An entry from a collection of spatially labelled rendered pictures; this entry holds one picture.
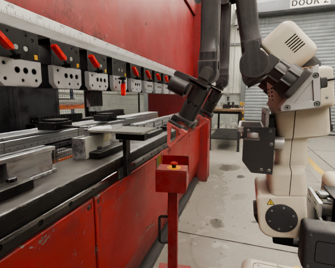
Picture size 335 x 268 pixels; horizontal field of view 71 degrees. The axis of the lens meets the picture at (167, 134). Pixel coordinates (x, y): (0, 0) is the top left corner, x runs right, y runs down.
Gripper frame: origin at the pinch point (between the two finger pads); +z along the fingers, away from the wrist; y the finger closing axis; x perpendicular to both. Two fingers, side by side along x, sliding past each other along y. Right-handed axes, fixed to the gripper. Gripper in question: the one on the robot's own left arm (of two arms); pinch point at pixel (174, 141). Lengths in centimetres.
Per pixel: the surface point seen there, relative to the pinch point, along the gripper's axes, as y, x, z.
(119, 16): -41, -63, -31
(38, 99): -37, -92, 32
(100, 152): -11.4, -28.8, 25.2
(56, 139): -19, -58, 37
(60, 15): 3, -57, -20
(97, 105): -21, -45, 11
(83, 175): 9.3, -21.5, 24.7
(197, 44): -237, -73, -54
